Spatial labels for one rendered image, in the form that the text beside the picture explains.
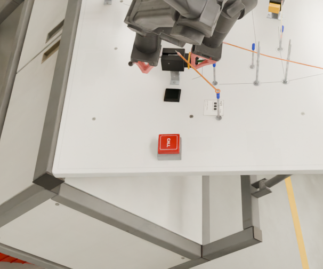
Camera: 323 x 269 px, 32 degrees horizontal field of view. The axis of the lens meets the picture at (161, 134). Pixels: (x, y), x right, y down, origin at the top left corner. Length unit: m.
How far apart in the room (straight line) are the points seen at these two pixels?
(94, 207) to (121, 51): 0.43
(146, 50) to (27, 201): 0.49
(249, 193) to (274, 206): 2.03
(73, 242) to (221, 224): 1.63
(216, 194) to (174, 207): 1.56
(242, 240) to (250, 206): 0.10
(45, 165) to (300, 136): 0.61
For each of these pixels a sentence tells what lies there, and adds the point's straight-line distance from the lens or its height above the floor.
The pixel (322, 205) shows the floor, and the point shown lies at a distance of 4.28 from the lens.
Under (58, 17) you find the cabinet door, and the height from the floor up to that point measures 0.68.
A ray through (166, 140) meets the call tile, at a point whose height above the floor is 1.10.
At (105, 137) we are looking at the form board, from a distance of 1.41.
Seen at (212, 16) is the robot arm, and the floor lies 1.54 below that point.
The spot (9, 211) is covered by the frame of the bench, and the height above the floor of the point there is 0.63.
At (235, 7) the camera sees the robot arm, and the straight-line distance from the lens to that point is 1.31.
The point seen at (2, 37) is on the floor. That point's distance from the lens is 2.74.
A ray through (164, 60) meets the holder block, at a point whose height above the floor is 1.13.
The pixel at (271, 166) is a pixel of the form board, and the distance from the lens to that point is 1.33.
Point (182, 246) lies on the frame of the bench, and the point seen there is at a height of 0.80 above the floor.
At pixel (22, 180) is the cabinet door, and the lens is 1.59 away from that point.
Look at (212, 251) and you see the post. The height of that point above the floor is 0.84.
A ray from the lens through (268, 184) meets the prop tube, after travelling 1.68.
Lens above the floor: 1.91
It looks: 38 degrees down
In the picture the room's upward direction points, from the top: 60 degrees clockwise
